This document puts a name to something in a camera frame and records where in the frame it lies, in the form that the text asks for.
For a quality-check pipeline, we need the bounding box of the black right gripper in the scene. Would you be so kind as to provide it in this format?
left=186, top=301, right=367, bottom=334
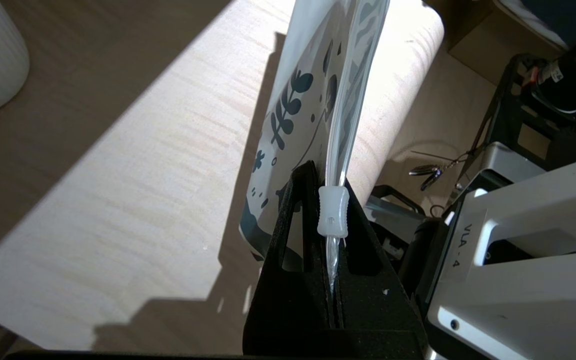
left=398, top=217, right=451, bottom=312

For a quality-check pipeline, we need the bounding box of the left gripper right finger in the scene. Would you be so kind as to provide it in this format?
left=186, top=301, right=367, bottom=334
left=337, top=179, right=425, bottom=335

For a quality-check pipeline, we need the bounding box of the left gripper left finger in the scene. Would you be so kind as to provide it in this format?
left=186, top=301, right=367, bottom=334
left=243, top=160, right=341, bottom=335

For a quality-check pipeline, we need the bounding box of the white blue horse pouch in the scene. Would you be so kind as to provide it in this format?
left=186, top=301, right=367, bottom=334
left=239, top=0, right=391, bottom=301

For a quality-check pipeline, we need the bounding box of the silver robot base box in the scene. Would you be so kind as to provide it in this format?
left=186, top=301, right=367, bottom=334
left=460, top=141, right=546, bottom=201

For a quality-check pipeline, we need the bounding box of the metal key bunch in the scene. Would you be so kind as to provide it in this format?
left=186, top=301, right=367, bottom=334
left=408, top=150, right=469, bottom=192

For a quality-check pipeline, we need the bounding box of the brown cardboard box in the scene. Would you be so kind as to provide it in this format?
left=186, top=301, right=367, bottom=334
left=423, top=0, right=566, bottom=86

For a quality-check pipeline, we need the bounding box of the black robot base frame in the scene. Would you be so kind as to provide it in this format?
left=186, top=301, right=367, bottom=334
left=468, top=45, right=576, bottom=173

